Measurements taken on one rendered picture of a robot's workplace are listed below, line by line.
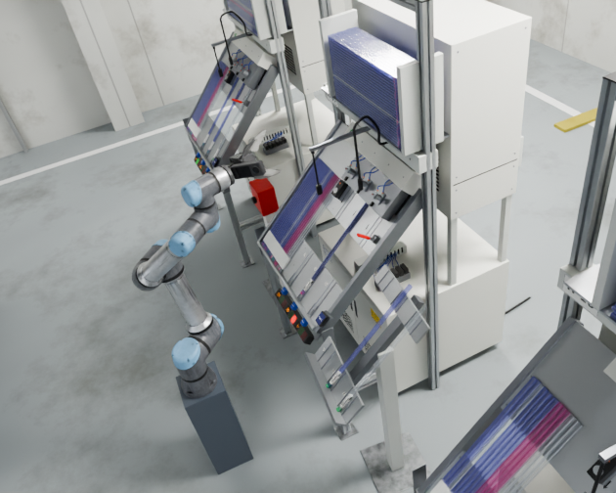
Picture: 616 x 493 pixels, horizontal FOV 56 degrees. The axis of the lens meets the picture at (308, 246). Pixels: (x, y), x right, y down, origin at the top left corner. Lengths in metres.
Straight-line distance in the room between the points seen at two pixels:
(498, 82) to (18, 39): 4.68
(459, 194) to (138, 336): 2.18
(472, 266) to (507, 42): 1.04
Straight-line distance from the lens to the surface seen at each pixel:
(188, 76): 6.29
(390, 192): 2.23
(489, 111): 2.23
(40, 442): 3.48
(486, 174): 2.37
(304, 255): 2.57
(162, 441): 3.16
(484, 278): 2.74
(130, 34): 6.08
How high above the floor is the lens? 2.48
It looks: 40 degrees down
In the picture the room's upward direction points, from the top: 12 degrees counter-clockwise
